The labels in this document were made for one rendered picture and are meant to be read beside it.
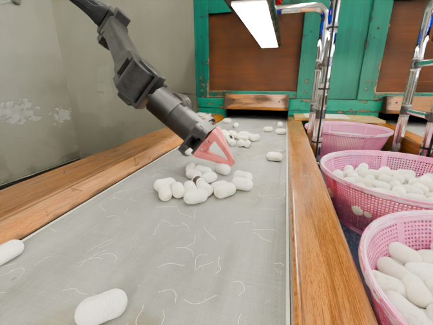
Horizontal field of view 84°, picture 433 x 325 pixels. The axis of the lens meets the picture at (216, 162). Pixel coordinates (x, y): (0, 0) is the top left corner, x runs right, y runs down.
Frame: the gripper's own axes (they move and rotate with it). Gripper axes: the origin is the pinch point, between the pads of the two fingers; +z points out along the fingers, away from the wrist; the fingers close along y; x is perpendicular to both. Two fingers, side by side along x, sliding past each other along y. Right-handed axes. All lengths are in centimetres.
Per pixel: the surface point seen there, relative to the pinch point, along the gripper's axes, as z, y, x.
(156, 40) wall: -104, 160, 23
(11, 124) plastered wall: -150, 106, 143
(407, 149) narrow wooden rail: 37, 32, -25
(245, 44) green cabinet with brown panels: -26, 77, -19
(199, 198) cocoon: -0.6, -14.8, 1.9
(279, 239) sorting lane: 9.3, -20.3, -4.5
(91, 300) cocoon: -2.8, -34.3, 2.2
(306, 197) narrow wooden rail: 10.4, -13.3, -8.4
